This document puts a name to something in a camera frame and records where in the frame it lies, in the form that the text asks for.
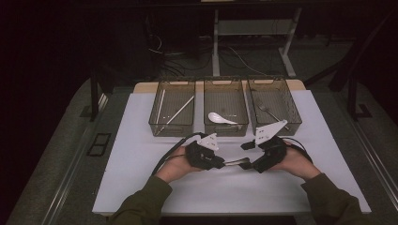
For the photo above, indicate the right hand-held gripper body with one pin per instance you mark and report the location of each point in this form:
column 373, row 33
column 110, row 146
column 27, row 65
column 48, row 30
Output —
column 272, row 153

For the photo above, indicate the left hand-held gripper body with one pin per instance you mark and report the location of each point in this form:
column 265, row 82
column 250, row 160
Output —
column 202, row 157

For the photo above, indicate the silver metal utensil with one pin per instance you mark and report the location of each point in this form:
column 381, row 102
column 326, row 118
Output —
column 234, row 161

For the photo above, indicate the clear brown plastic bin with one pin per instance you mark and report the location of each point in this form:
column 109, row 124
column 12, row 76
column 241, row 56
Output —
column 178, row 125
column 225, row 100
column 281, row 100

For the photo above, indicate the white ceramic spoon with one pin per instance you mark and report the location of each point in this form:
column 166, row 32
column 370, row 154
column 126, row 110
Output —
column 216, row 117

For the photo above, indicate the person's right hand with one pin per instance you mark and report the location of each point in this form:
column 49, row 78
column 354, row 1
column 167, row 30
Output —
column 297, row 164

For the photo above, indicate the person's left hand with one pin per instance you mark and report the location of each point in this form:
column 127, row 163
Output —
column 175, row 165

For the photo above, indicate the white table mat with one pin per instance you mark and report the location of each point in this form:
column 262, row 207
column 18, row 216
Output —
column 234, row 193

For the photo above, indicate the black metal stand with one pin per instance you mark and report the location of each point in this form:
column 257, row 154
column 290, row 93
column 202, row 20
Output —
column 352, row 100

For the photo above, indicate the black diagonal bar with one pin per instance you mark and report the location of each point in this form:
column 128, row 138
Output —
column 359, row 50

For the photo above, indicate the metal floor rail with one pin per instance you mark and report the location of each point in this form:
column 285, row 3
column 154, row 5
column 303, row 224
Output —
column 61, row 193
column 374, row 156

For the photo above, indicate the white metal stand frame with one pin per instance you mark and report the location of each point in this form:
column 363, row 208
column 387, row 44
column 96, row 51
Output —
column 215, row 47

